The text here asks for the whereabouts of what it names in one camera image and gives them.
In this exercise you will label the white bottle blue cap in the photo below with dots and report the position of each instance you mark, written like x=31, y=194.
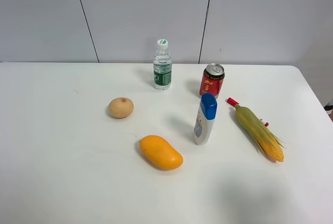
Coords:
x=205, y=119

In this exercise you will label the yellow mango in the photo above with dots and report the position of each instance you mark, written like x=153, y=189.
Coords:
x=159, y=152

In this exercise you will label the red white marker pen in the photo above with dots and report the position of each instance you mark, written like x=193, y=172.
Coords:
x=233, y=102

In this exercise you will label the red soda can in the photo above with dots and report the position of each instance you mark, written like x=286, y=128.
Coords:
x=212, y=80

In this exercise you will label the dark object at right edge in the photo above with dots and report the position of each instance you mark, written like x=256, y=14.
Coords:
x=329, y=107

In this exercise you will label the toy corn cob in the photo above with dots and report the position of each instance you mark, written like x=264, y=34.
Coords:
x=268, y=143

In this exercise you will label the clear water bottle green label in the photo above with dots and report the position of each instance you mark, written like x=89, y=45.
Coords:
x=162, y=66

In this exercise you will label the brown potato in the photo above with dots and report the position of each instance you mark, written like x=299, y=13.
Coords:
x=120, y=107

